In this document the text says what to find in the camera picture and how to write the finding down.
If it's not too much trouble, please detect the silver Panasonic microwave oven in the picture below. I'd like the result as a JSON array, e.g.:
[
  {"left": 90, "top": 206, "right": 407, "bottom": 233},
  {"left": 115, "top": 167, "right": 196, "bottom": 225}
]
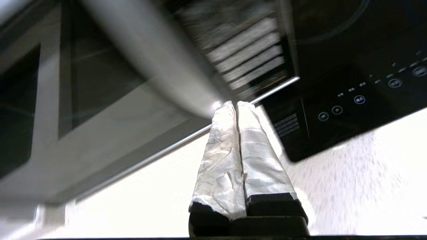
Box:
[{"left": 163, "top": 0, "right": 301, "bottom": 107}]

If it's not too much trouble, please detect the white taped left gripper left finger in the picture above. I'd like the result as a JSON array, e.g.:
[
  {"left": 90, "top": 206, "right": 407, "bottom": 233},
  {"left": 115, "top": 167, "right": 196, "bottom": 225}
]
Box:
[{"left": 188, "top": 101, "right": 248, "bottom": 234}]

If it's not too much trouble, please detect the black glass microwave door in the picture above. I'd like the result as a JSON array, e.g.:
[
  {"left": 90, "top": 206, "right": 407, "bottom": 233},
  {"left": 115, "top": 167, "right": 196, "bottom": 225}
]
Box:
[{"left": 0, "top": 0, "right": 234, "bottom": 205}]

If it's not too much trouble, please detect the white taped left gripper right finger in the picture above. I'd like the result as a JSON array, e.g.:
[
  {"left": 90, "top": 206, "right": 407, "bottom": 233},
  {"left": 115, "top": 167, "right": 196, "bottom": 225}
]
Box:
[{"left": 236, "top": 101, "right": 309, "bottom": 223}]

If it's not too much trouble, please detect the black induction cooktop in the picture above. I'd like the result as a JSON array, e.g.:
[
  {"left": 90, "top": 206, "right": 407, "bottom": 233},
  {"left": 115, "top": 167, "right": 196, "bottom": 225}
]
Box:
[{"left": 262, "top": 0, "right": 427, "bottom": 163}]

